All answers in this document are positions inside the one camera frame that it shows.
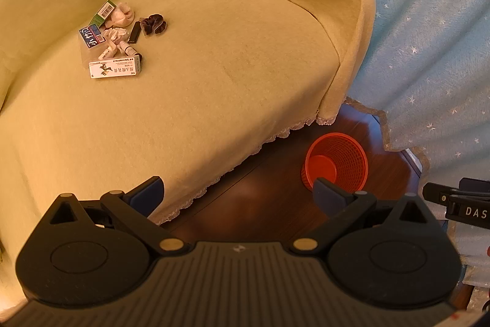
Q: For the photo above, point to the small white tube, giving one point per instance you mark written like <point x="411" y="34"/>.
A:
<point x="107" y="53"/>

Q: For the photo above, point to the white box with black print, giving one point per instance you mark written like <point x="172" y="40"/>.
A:
<point x="115" y="68"/>

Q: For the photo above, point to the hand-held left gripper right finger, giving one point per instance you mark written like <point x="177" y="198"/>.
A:
<point x="328" y="196"/>

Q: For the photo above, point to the blue star-patterned curtain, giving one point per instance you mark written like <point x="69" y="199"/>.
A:
<point x="428" y="24"/>

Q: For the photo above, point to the orange mesh basket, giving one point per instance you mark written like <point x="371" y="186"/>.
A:
<point x="344" y="154"/>

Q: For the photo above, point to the green and white medicine box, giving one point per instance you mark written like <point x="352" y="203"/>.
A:
<point x="102" y="11"/>

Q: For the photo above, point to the dark velvet scrunchie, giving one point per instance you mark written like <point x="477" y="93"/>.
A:
<point x="153" y="24"/>

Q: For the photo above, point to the blue tissue pack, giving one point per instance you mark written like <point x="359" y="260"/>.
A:
<point x="90" y="37"/>

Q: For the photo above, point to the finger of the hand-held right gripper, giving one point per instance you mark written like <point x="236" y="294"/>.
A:
<point x="436" y="193"/>

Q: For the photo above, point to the white sock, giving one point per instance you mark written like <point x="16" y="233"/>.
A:
<point x="122" y="17"/>

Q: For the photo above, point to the crumpled white tissue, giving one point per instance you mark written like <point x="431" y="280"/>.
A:
<point x="115" y="33"/>

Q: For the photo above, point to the small black rectangular case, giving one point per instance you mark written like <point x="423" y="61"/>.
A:
<point x="134" y="32"/>

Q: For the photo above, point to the brown spray bottle white nozzle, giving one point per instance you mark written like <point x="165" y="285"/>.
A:
<point x="126" y="48"/>

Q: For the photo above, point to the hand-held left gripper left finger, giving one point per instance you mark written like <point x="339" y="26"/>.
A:
<point x="147" y="193"/>

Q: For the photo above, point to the yellow covered sofa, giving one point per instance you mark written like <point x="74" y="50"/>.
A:
<point x="229" y="62"/>

